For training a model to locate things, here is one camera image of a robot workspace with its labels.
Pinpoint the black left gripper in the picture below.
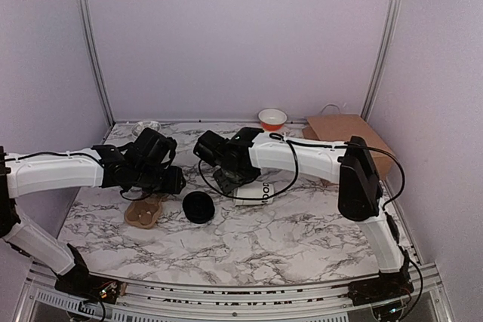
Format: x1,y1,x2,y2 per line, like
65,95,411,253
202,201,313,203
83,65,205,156
134,164,186,194

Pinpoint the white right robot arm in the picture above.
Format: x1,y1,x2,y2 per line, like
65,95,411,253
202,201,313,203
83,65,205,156
193,127,409,298

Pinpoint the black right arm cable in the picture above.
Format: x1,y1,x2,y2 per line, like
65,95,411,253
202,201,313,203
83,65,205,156
198,133,407,206

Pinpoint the aluminium frame post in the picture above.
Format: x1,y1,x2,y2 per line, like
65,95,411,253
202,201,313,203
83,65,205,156
77,0,115,128
361,0,401,121

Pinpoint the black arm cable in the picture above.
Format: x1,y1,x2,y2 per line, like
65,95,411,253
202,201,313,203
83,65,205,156
7,143,133,161
198,133,407,206

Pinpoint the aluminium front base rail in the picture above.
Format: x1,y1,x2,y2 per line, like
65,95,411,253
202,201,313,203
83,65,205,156
14,261,454,322

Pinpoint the right aluminium frame post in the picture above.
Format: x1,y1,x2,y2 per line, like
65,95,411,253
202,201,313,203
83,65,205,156
361,0,401,121

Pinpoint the white container with sachets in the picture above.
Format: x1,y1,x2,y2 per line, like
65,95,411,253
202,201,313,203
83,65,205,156
131,120,161,137

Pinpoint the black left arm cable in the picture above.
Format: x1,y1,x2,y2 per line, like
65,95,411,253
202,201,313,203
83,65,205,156
7,143,133,161

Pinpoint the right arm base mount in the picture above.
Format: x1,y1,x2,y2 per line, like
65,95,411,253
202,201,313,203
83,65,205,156
347,272,414,306

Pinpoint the white paper cup with print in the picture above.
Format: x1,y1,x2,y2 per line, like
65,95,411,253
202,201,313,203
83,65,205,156
233,182,274,207

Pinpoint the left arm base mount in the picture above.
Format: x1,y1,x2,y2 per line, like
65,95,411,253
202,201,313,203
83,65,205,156
54,259,123,304

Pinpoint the orange white ceramic bowl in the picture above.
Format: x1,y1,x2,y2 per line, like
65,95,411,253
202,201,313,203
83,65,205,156
258,109,287,132

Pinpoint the brown paper takeout bag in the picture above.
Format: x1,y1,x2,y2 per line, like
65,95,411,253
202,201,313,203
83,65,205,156
301,113,397,182

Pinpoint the brown cardboard cup carrier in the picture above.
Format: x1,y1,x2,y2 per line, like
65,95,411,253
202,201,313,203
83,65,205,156
124,194,168,229

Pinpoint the left aluminium frame post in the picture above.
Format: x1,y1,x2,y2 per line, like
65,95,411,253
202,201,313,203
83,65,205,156
77,0,115,128

